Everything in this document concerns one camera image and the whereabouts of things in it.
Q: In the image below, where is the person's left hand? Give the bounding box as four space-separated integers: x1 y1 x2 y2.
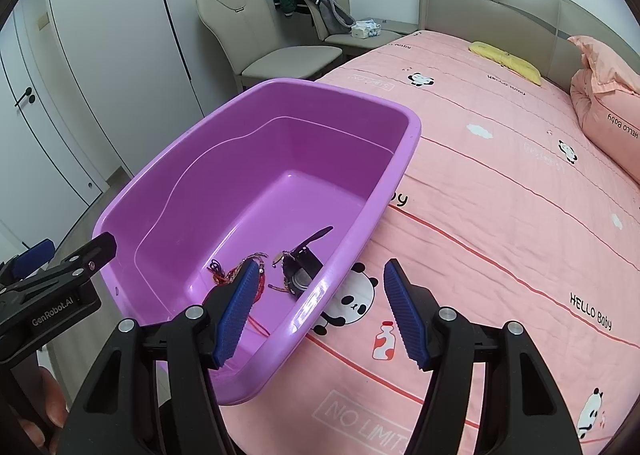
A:
15 364 69 450

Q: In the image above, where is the beige upholstered chair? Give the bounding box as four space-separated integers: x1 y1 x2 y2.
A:
302 0 403 60
196 0 344 92

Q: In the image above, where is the yellow pillow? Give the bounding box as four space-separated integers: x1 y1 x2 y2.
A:
468 41 543 87

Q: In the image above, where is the red bracelet with amber bead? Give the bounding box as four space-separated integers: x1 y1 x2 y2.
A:
222 255 271 296

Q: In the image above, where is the bed with pink panda sheet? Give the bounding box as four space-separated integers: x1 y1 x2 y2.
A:
215 30 640 455

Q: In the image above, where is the beige nightstand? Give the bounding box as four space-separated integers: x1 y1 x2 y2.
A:
372 18 420 36

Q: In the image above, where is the beige padded headboard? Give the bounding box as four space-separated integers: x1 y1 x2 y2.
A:
419 0 640 96

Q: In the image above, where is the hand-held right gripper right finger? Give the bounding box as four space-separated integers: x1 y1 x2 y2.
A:
382 258 584 455

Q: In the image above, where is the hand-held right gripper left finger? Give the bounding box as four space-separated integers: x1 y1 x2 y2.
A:
50 261 262 455

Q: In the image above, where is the white wardrobe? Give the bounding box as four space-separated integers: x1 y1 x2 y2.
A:
0 0 206 246

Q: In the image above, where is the grey bag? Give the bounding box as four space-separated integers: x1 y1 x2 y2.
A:
317 0 357 36

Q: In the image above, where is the pink folded duvet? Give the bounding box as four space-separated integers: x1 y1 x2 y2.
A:
567 35 640 170

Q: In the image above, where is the white tissue pack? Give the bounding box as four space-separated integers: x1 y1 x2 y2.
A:
350 19 383 40

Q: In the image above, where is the purple plastic basin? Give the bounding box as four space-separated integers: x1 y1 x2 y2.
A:
91 77 422 407

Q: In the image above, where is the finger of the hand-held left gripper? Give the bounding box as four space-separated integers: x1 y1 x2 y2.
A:
0 238 57 282
47 232 119 290

